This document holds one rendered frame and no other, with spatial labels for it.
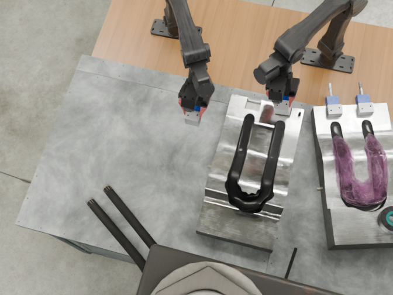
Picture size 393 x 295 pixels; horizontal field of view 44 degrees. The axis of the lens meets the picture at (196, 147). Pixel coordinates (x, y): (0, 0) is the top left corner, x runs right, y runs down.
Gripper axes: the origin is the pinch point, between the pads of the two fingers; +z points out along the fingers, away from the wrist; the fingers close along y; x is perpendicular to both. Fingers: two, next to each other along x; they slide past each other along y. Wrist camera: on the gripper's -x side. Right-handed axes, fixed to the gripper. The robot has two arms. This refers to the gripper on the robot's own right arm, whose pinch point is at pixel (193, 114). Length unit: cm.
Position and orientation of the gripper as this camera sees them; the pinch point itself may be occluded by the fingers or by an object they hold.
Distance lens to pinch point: 166.2
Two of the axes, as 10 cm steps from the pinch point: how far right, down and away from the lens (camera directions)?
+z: -0.9, 7.2, 6.9
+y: 9.7, 2.3, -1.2
